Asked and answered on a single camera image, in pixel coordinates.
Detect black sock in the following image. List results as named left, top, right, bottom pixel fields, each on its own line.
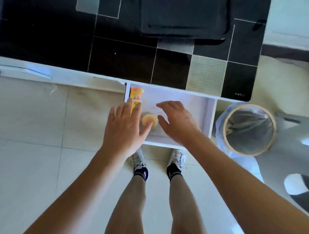
left=133, top=166, right=149, bottom=183
left=166, top=162, right=183, bottom=182

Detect clear plastic bin liner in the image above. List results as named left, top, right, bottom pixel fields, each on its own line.
left=215, top=101, right=276, bottom=159

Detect person's left leg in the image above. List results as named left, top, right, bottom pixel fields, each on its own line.
left=104, top=175, right=147, bottom=234

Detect round pastry in clear wrapper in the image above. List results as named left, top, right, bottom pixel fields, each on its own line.
left=140, top=112, right=159, bottom=131

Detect white table with black tiles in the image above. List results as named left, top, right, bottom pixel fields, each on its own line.
left=0, top=0, right=272, bottom=102

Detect white right sneaker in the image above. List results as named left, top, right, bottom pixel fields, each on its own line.
left=168, top=149, right=187, bottom=171

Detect white sneaker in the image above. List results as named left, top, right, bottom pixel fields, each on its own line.
left=129, top=147, right=147, bottom=172
left=168, top=149, right=187, bottom=171

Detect person's left hand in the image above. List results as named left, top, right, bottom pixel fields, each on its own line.
left=101, top=97, right=154, bottom=158

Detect white open drawer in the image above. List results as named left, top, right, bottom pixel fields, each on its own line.
left=124, top=82, right=218, bottom=150

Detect person's left forearm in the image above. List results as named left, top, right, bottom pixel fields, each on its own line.
left=24, top=146, right=133, bottom=234

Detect person's right leg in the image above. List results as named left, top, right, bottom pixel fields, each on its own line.
left=169, top=174, right=207, bottom=234

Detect person's leg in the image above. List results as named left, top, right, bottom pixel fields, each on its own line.
left=104, top=175, right=147, bottom=234
left=169, top=174, right=207, bottom=234

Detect black left sock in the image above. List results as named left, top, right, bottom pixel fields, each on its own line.
left=133, top=166, right=149, bottom=183

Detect person's right hand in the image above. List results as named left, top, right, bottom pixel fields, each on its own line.
left=156, top=100, right=202, bottom=146

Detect yellow snack packet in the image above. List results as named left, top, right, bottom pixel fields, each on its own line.
left=130, top=87, right=144, bottom=117

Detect black tray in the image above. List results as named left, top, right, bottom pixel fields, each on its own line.
left=138, top=0, right=231, bottom=40

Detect waste bin with wooden rim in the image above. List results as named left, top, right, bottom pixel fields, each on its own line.
left=222, top=104, right=278, bottom=157

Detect person's right forearm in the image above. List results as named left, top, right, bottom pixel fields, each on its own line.
left=183, top=131, right=309, bottom=234

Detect black right sock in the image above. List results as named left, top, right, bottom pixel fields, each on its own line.
left=166, top=162, right=183, bottom=182

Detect white left sneaker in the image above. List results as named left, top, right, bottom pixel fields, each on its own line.
left=129, top=147, right=147, bottom=172

